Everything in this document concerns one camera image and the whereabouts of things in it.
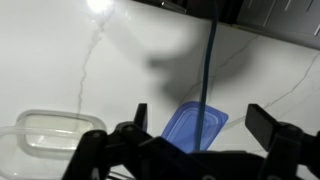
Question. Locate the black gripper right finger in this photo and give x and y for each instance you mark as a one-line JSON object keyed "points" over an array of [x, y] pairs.
{"points": [[266, 126]]}

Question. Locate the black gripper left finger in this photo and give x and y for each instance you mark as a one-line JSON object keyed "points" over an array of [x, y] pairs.
{"points": [[96, 150]]}

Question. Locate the blue plastic lid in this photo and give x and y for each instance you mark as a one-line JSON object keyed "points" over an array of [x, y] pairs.
{"points": [[181, 128]]}

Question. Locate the clear plastic lunch box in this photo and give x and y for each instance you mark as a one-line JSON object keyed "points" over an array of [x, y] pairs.
{"points": [[50, 133]]}

